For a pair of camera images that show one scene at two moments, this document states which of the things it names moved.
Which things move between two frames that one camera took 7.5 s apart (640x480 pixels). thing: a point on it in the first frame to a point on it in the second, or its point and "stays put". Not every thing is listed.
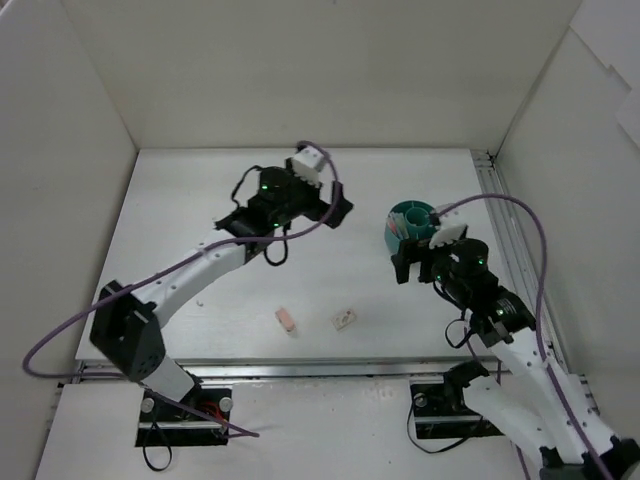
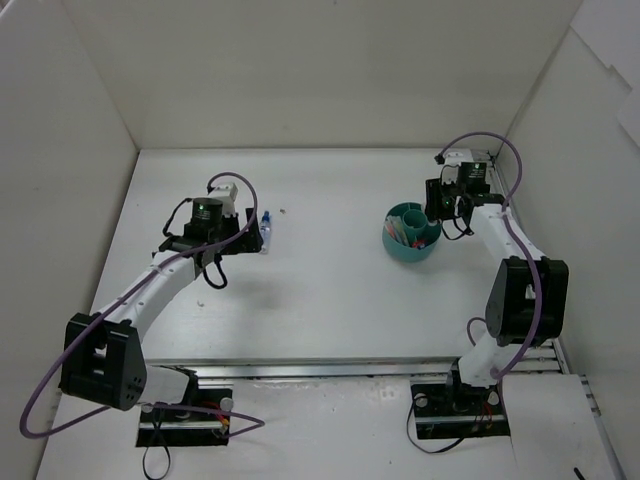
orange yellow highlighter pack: (396, 223) stays put
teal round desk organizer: (408, 220) stays put
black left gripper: (320, 201) to (252, 240)
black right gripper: (417, 257) to (433, 201)
